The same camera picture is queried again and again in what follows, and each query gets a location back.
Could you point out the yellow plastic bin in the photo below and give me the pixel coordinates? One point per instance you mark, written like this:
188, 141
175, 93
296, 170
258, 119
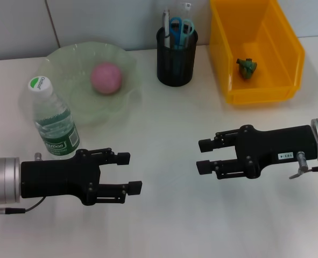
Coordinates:
263, 88

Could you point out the green plastic wrapper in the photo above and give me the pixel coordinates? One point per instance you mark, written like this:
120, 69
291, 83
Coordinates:
247, 68

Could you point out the pink peach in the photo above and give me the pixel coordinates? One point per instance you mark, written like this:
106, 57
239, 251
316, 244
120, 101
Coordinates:
106, 78

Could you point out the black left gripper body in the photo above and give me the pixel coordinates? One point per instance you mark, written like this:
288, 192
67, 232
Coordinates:
59, 177

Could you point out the clear green-label water bottle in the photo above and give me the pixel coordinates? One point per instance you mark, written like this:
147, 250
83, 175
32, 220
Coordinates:
55, 123

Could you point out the blue sheathed scissors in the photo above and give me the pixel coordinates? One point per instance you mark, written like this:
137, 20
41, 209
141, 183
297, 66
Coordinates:
181, 35

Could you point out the pale green glass fruit plate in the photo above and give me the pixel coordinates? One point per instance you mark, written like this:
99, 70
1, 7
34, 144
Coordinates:
75, 59

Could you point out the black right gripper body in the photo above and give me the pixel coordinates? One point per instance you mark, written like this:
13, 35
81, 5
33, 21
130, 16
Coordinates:
274, 147

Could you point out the black mesh pen holder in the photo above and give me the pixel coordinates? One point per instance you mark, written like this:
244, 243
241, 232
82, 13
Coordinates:
166, 67

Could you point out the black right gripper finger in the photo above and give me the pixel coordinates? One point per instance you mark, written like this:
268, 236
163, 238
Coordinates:
204, 166
207, 145

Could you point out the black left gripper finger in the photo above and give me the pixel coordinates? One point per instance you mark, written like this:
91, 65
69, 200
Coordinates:
135, 187
123, 158

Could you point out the grey retractable pen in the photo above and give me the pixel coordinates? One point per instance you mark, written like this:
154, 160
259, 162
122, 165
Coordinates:
166, 27

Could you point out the transparent plastic ruler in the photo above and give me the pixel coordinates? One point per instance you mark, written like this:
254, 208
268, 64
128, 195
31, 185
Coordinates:
187, 9

